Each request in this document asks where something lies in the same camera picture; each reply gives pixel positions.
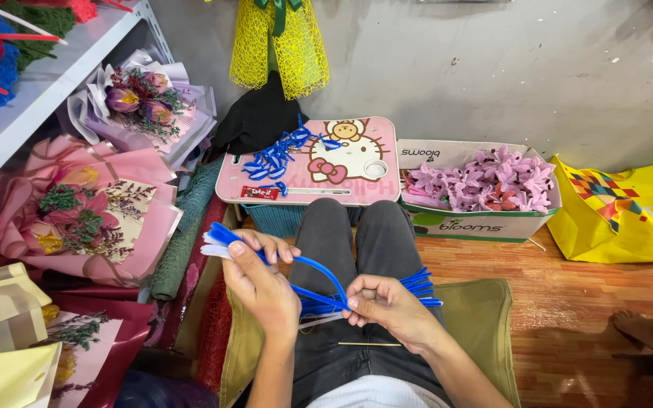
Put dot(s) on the person's white shirt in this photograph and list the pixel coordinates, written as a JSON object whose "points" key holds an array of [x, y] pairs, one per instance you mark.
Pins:
{"points": [[377, 394]]}

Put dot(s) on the teal plastic basket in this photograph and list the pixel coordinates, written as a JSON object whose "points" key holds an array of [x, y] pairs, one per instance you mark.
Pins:
{"points": [[272, 218]]}

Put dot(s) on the black cloth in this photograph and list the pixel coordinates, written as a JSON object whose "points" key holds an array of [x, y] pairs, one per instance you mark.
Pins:
{"points": [[255, 122]]}

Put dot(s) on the person's right hand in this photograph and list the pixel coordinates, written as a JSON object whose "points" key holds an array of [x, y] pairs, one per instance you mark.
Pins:
{"points": [[397, 311]]}

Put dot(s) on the bundle of blue pipe cleaners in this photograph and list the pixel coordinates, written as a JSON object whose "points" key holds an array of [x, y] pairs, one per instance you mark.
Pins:
{"points": [[321, 309]]}

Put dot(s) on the green mesh roll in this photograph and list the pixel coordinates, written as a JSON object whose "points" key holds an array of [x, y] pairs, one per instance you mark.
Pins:
{"points": [[182, 238]]}

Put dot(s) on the red chocolate bar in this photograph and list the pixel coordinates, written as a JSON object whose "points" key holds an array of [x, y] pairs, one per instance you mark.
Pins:
{"points": [[260, 192]]}

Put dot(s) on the person's grey trousers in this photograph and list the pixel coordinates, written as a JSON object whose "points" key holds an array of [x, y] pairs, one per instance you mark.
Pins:
{"points": [[332, 243]]}

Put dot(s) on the person's left hand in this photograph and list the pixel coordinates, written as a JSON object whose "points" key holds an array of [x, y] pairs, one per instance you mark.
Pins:
{"points": [[261, 294]]}

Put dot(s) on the yellow mesh wrap green ribbon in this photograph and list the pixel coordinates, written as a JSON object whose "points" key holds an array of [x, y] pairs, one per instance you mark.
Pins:
{"points": [[298, 51]]}

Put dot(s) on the yellow patterned bag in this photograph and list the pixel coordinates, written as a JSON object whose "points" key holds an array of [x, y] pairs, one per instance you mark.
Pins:
{"points": [[627, 215]]}

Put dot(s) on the pink cat print lap table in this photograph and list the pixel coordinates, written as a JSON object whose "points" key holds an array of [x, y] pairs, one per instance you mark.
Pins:
{"points": [[360, 170]]}

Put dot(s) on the pink wrapped bouquet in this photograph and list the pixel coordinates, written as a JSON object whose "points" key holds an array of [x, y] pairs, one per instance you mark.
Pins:
{"points": [[77, 215]]}

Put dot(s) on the red mesh sheet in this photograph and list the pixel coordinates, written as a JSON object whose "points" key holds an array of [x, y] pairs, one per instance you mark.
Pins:
{"points": [[213, 334]]}

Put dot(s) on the bent blue pipe cleaner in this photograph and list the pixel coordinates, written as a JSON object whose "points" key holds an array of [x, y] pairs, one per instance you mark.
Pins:
{"points": [[326, 272]]}

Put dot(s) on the cream wrapped bouquet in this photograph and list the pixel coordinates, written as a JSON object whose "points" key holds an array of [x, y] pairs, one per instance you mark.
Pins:
{"points": [[3, 334]]}

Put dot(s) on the thin wooden stick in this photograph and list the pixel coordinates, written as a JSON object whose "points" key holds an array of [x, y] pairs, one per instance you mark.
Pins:
{"points": [[369, 344]]}

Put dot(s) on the white shelf with yarn flowers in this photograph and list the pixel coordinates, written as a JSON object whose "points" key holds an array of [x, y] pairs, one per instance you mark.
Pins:
{"points": [[15, 85]]}

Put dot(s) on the olive green cushion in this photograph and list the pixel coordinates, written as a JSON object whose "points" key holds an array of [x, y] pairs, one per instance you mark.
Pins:
{"points": [[482, 340]]}

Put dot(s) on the dark red wrapped bouquet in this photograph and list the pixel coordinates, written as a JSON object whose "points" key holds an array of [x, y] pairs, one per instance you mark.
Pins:
{"points": [[100, 345]]}

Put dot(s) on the white green cardboard box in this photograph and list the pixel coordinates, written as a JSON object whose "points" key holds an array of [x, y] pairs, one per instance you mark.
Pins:
{"points": [[468, 226]]}

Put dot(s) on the purple wrapped bouquet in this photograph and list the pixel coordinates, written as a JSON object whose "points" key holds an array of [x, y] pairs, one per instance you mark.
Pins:
{"points": [[139, 107]]}

